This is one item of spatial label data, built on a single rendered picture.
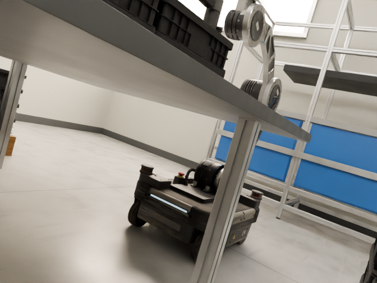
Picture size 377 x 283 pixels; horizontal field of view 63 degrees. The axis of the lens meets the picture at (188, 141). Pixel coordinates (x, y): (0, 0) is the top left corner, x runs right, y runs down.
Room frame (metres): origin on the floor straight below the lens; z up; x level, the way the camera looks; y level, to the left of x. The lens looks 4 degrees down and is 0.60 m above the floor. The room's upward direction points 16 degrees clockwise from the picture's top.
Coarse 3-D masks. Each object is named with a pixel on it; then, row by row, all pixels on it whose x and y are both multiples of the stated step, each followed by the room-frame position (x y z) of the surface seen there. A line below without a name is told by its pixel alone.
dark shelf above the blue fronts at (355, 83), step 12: (288, 72) 2.88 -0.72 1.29; (300, 72) 2.77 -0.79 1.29; (312, 72) 2.71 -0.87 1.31; (336, 72) 2.61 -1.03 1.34; (312, 84) 3.07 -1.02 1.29; (324, 84) 2.93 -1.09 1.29; (336, 84) 2.81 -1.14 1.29; (348, 84) 2.69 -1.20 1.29; (360, 84) 2.59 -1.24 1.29; (372, 84) 2.49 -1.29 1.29
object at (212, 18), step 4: (208, 8) 1.15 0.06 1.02; (208, 12) 1.15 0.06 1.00; (212, 12) 1.15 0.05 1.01; (216, 12) 1.15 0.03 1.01; (204, 16) 1.16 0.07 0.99; (208, 16) 1.15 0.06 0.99; (212, 16) 1.15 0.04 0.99; (216, 16) 1.15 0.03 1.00; (204, 20) 1.16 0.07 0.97; (208, 20) 1.15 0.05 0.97; (212, 20) 1.15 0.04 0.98; (216, 20) 1.15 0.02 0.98; (212, 24) 1.15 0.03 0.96; (216, 24) 1.16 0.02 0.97; (216, 28) 1.15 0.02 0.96; (220, 28) 1.14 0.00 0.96; (220, 32) 1.16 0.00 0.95
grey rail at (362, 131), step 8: (280, 112) 2.78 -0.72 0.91; (288, 112) 2.74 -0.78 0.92; (304, 120) 2.66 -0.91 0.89; (312, 120) 2.62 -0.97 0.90; (320, 120) 2.59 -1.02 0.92; (328, 120) 2.56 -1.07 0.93; (336, 128) 2.56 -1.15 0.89; (344, 128) 2.49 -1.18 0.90; (352, 128) 2.46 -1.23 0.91; (360, 128) 2.43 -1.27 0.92; (376, 136) 2.37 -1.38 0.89
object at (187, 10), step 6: (168, 0) 0.89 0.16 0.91; (174, 0) 0.90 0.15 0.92; (174, 6) 0.91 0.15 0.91; (180, 6) 0.92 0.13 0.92; (186, 12) 0.95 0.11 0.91; (192, 12) 0.97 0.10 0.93; (192, 18) 0.98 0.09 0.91; (198, 18) 1.00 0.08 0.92; (198, 24) 1.00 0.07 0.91; (204, 24) 1.03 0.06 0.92; (210, 30) 1.06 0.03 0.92; (216, 30) 1.08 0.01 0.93; (216, 36) 1.09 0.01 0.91; (222, 36) 1.12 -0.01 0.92; (222, 42) 1.13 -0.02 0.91; (228, 42) 1.16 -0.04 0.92
